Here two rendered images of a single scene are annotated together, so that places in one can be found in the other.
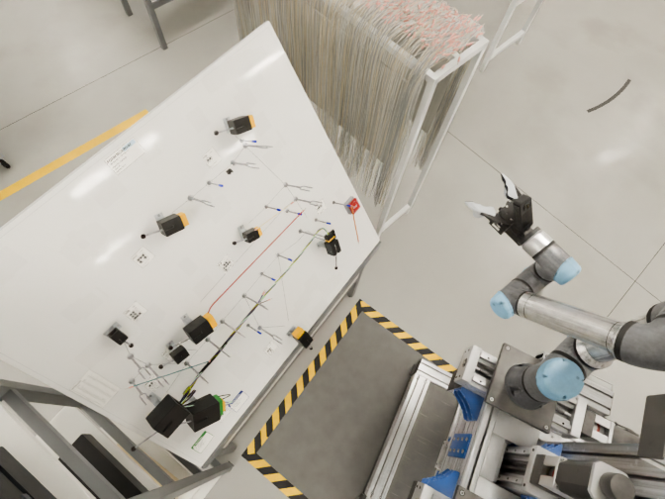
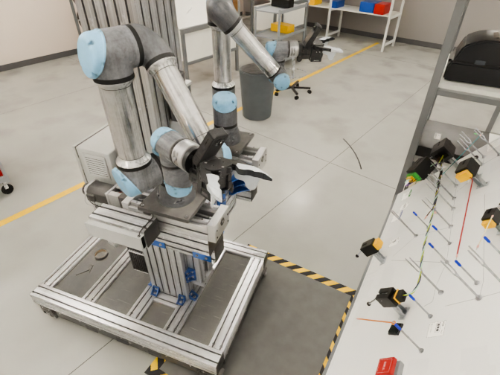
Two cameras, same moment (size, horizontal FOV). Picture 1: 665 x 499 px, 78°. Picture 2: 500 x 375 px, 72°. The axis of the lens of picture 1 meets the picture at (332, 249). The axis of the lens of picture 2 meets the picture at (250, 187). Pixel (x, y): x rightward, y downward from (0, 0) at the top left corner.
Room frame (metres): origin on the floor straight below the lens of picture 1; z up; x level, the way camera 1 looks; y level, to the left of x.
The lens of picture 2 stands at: (1.32, -0.41, 2.02)
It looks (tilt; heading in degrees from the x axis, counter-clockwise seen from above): 37 degrees down; 181
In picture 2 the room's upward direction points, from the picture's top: straight up
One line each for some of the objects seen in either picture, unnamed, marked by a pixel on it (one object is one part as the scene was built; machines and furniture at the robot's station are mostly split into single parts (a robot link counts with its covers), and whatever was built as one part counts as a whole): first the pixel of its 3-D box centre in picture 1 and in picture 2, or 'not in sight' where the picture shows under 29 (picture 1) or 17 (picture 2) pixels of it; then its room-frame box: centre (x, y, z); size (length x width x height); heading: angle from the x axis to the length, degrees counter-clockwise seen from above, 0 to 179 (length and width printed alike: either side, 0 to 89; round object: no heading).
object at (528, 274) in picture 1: (534, 278); (181, 173); (0.51, -0.62, 1.46); 0.11 x 0.08 x 0.11; 135
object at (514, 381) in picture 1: (533, 384); (175, 186); (0.25, -0.72, 1.21); 0.15 x 0.15 x 0.10
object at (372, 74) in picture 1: (336, 88); not in sight; (1.86, 0.11, 0.78); 1.39 x 0.45 x 1.56; 51
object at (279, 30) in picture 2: not in sight; (282, 32); (-5.17, 0.03, 0.54); 0.99 x 0.50 x 1.08; 143
